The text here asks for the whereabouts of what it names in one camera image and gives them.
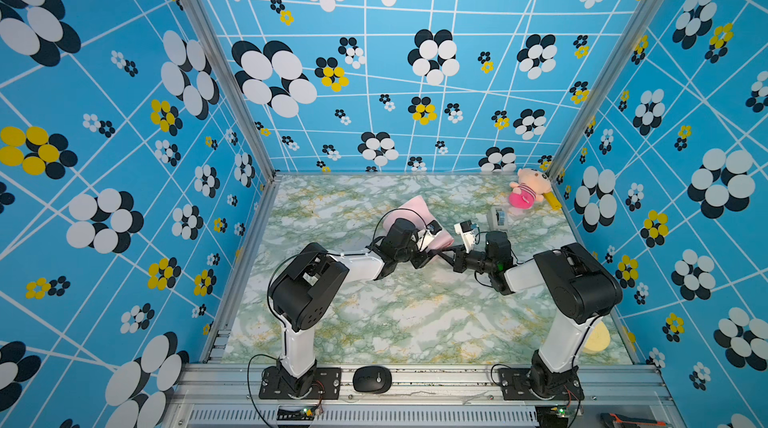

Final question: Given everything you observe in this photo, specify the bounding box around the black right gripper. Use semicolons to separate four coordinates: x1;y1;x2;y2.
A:
438;243;497;277

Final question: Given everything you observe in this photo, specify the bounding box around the purple wrapping paper sheet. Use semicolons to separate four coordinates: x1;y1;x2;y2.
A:
382;196;454;251

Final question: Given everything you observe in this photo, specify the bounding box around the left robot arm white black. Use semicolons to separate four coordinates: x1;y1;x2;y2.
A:
259;218;442;399

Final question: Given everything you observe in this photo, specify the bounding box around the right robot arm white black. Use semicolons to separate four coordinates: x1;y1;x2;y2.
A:
428;231;623;401

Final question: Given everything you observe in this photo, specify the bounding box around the pink plush pig toy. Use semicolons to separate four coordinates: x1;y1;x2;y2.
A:
508;168;552;210

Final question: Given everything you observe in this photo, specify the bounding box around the black computer mouse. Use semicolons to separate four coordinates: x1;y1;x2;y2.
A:
352;365;392;394

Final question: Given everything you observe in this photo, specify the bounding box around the yellow round sponge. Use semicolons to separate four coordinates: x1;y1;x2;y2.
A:
583;321;611;354

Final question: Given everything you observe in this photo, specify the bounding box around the green circuit board right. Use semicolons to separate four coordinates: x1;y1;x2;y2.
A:
536;406;581;427

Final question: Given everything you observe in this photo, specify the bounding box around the green circuit board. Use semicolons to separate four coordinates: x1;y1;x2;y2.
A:
276;405;323;421
536;406;581;427

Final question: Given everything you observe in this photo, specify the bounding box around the green circuit board left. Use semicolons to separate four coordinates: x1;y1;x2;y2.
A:
276;405;323;421

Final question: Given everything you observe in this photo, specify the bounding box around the orange black tool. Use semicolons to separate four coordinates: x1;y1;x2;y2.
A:
600;412;667;428

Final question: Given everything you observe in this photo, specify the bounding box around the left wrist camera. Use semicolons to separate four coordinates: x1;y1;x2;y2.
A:
417;220;443;251

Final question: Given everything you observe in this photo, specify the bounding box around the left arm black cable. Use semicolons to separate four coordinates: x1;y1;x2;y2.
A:
245;207;433;428

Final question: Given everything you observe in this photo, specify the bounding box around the aluminium front rail base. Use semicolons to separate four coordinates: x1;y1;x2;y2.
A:
161;364;685;427

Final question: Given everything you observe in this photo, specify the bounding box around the aluminium frame post left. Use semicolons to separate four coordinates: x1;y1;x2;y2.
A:
154;0;277;183

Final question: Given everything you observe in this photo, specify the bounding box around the aluminium frame post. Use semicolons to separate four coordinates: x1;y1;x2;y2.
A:
154;0;277;183
548;0;665;180

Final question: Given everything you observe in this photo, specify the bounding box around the aluminium frame post right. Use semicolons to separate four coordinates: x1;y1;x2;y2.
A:
548;0;665;180

